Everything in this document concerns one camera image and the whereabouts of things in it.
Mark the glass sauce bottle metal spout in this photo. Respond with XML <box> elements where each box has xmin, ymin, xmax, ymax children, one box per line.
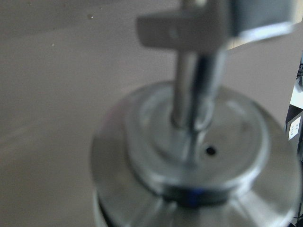
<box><xmin>91</xmin><ymin>0</ymin><xmax>302</xmax><ymax>227</ymax></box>

